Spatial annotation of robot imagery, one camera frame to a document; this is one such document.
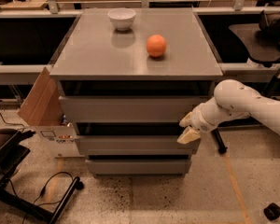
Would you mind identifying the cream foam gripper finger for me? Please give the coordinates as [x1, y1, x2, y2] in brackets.
[177, 127, 201, 145]
[179, 112, 191, 127]

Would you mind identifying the grey top drawer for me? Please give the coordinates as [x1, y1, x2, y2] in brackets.
[60, 80, 213, 122]

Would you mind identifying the grey drawer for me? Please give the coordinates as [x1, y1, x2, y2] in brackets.
[85, 155, 191, 176]
[60, 80, 213, 122]
[77, 122, 200, 155]

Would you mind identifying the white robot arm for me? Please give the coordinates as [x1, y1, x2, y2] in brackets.
[177, 79, 280, 144]

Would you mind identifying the grey drawer cabinet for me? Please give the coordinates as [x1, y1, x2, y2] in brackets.
[49, 7, 224, 177]

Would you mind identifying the grey middle drawer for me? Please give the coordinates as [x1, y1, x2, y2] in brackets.
[77, 122, 200, 155]

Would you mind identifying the grey bottom drawer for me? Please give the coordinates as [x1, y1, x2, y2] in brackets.
[85, 155, 191, 176]

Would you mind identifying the black table leg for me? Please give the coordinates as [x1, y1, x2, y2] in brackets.
[212, 129, 228, 154]

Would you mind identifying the orange ball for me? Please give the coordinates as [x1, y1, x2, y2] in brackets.
[147, 35, 167, 58]

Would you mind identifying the black office chair right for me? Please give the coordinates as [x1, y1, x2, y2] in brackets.
[229, 10, 280, 67]

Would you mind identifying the black caster bottom right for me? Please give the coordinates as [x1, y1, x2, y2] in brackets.
[263, 203, 280, 221]

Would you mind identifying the white ceramic bowl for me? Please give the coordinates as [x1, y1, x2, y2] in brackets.
[107, 7, 136, 31]

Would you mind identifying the white labelled box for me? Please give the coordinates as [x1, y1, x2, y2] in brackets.
[35, 126, 80, 158]

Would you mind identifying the brown cardboard box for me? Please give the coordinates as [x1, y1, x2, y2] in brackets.
[18, 68, 63, 126]

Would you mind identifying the black chair left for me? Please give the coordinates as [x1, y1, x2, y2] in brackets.
[0, 129, 84, 224]

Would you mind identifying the black cable on floor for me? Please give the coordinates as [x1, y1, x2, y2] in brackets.
[21, 171, 76, 224]

